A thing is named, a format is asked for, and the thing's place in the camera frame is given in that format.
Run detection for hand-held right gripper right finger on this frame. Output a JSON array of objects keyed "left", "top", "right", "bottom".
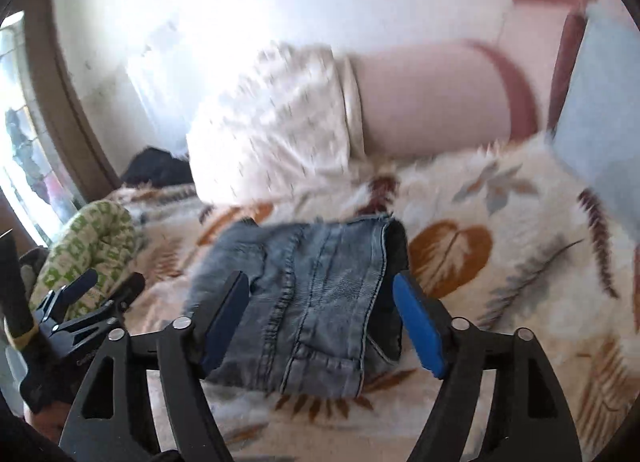
[{"left": 392, "top": 274, "right": 584, "bottom": 462}]

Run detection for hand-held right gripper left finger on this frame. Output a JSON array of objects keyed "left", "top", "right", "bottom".
[{"left": 57, "top": 271, "right": 251, "bottom": 462}]

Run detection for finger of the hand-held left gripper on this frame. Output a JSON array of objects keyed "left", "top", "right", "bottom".
[
  {"left": 54, "top": 272, "right": 147, "bottom": 343},
  {"left": 31, "top": 269, "right": 99, "bottom": 325}
]

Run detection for blue denim pants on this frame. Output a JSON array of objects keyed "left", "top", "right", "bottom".
[{"left": 187, "top": 214, "right": 411, "bottom": 399}]

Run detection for dark grey cloth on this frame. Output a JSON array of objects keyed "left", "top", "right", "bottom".
[{"left": 17, "top": 247, "right": 51, "bottom": 293}]

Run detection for green patterned quilt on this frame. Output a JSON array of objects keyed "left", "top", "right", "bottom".
[{"left": 27, "top": 199, "right": 142, "bottom": 323}]

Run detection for black garment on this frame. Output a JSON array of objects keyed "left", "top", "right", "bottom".
[{"left": 120, "top": 146, "right": 196, "bottom": 189}]

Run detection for leaf print blanket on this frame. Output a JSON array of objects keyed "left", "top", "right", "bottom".
[{"left": 100, "top": 136, "right": 640, "bottom": 462}]

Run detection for white floral pillow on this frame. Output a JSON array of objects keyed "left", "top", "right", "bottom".
[{"left": 185, "top": 42, "right": 369, "bottom": 206}]

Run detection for pink bolster with red end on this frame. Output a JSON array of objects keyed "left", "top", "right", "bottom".
[{"left": 345, "top": 0, "right": 601, "bottom": 163}]

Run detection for light blue pillow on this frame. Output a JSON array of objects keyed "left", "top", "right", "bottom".
[{"left": 550, "top": 2, "right": 640, "bottom": 224}]

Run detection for brown wooden window frame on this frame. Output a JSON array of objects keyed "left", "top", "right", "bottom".
[{"left": 22, "top": 0, "right": 124, "bottom": 193}]

